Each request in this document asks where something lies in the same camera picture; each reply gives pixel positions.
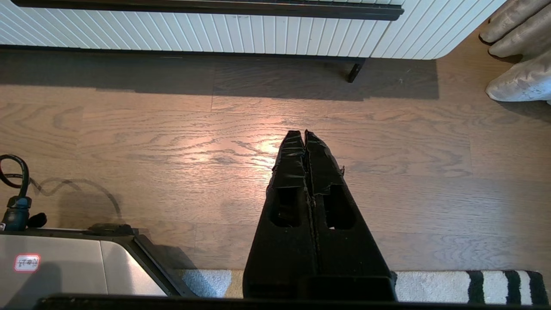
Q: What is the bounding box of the white ribbed tv cabinet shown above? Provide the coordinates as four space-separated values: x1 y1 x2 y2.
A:
0 0 508 59

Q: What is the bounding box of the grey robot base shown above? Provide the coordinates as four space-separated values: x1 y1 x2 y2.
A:
0 228 194 298

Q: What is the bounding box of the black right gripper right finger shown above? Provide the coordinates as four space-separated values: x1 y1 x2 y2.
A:
304 130 396 301

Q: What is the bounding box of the beige curtain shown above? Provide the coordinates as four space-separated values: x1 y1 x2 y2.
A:
479 0 551 104

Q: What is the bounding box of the black white striped rug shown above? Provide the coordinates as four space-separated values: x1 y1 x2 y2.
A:
179 270 549 305

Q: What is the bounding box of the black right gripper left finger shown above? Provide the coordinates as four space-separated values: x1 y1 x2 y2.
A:
243 130 319 300

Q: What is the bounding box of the black cable with connector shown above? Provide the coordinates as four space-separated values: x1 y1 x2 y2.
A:
0 154 47 231

